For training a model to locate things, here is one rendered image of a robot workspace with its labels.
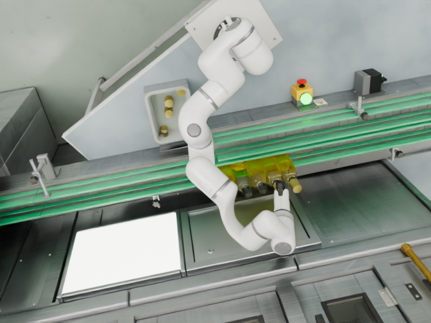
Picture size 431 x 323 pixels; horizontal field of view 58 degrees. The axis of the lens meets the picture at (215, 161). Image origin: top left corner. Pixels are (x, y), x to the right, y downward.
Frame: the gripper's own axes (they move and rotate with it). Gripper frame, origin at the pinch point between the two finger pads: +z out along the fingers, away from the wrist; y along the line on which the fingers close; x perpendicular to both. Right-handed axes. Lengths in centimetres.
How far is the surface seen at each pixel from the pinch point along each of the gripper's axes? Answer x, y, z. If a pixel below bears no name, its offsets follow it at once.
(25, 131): 121, 12, 43
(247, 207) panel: 13.5, -12.7, 6.6
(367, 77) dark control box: -37, 23, 43
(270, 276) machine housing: 4.8, -14.9, -26.1
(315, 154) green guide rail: -15.2, -3.5, 29.0
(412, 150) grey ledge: -58, -14, 44
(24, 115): 122, 17, 49
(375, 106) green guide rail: -39, 13, 35
